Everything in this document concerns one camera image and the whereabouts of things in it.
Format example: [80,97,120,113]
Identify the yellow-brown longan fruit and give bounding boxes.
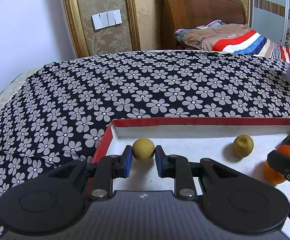
[233,134,254,158]
[132,138,155,162]

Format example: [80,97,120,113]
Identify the red shallow box tray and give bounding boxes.
[84,116,290,240]

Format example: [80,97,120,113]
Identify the large orange tangerine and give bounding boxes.
[263,161,286,185]

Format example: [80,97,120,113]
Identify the white wall switch panel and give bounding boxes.
[91,9,123,30]

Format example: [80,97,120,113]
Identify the striped folded blanket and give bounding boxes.
[174,20,290,63]

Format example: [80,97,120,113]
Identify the glass wardrobe sliding door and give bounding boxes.
[251,0,290,48]

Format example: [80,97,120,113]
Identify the gold wall frame moulding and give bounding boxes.
[63,0,140,57]

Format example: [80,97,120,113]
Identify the brown wooden headboard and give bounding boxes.
[159,0,247,49]

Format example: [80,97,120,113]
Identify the black white floral tablecloth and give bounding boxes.
[0,51,290,234]

